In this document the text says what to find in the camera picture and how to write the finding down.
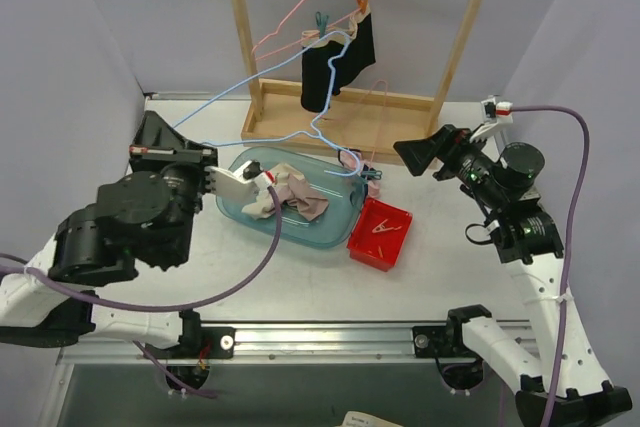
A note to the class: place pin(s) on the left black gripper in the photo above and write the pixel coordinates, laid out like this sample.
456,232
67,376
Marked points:
167,153

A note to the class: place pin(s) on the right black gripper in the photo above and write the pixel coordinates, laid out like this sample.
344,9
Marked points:
447,151

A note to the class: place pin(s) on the teal clothespin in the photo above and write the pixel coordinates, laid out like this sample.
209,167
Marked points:
371,175
321,20

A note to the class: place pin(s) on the pink underwear navy trim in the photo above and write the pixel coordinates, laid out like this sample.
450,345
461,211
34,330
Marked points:
350,159

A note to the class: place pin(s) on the pink wire hanger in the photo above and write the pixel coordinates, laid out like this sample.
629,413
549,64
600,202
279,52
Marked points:
298,25
343,119

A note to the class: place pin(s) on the beige pink underwear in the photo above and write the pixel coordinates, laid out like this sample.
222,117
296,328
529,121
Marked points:
292,190

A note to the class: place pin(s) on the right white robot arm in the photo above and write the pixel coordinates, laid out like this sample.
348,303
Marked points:
564,384

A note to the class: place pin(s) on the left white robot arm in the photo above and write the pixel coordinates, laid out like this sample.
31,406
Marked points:
145,217

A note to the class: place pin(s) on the black underwear beige waistband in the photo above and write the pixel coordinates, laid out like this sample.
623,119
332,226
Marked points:
323,69

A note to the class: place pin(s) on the orange clothespin on black underwear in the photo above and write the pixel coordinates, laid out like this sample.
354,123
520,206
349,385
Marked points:
362,6

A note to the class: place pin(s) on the teal clothespin on black underwear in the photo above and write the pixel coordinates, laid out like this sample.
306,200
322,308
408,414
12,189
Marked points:
321,20

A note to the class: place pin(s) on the wooden clothes rack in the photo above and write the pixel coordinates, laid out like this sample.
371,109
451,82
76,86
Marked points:
369,120

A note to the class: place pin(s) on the red plastic bin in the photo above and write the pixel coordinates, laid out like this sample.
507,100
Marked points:
362,244

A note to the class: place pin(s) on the teal plastic basin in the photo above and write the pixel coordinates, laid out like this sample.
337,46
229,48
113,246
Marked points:
346,196

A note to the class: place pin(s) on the paper sheet bottom edge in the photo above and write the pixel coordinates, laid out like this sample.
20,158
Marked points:
361,419

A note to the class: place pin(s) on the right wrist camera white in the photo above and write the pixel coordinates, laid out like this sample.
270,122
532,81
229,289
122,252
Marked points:
498,116

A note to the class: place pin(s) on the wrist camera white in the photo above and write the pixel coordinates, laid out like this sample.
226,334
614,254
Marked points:
498,116
239,185

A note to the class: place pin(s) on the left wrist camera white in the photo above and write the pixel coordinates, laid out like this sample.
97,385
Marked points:
239,185

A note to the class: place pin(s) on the aluminium mounting rail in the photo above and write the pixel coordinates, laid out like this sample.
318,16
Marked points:
300,343

